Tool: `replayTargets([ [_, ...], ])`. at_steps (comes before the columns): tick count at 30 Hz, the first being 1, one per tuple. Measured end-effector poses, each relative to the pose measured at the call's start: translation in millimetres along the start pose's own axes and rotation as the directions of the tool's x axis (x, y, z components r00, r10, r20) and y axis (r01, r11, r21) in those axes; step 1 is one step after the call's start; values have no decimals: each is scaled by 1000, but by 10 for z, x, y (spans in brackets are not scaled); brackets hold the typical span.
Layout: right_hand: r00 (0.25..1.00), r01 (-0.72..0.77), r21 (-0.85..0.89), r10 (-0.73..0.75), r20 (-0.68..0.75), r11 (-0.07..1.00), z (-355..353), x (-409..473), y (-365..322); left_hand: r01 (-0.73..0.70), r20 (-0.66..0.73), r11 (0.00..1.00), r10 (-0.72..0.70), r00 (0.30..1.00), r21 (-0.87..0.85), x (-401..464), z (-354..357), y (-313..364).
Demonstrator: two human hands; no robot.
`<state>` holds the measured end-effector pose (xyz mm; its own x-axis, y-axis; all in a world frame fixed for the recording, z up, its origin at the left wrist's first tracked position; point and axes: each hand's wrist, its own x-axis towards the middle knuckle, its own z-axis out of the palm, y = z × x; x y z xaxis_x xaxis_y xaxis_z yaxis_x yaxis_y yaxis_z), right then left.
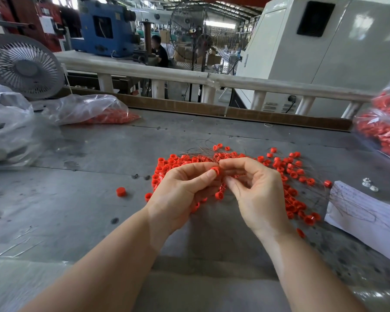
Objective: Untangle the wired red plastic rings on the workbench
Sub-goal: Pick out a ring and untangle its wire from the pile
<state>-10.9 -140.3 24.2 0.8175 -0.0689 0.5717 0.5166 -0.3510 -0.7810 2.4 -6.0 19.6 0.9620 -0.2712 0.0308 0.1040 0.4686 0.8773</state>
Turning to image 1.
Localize person's left hand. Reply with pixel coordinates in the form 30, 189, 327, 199
145, 162, 222, 247

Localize person's right hand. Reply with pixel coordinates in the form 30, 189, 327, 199
219, 157, 293, 241

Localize pile of red plastic rings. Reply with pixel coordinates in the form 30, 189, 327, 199
144, 143, 334, 239

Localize bundle of thin metal wires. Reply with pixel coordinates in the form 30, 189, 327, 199
181, 145, 264, 205

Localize person's left forearm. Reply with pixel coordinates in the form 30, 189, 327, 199
23, 211, 166, 312

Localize person's right forearm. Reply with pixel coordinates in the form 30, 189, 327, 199
260, 224, 368, 312

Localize brown wooden board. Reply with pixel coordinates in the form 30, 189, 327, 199
55, 86, 353, 132

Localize white paper sheet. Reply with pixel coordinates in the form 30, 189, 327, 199
325, 181, 390, 267

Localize white metal railing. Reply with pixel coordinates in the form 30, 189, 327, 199
54, 50, 377, 120

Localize clear bag with red pieces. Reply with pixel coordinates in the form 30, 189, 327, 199
44, 94, 141, 125

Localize large clear bag red pieces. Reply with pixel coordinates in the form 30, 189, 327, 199
353, 67, 390, 163

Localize blue industrial machine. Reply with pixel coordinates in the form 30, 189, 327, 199
73, 0, 142, 58

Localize large grey machine cabinet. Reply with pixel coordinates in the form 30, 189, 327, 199
234, 0, 390, 117

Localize crumpled clear plastic bag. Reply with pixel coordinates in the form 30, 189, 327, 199
0, 81, 46, 168

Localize white desk fan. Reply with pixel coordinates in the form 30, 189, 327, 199
0, 33, 66, 101

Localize red industrial machine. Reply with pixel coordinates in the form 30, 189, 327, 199
0, 0, 67, 52

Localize black pedestal fan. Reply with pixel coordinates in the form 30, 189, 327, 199
192, 32, 215, 103

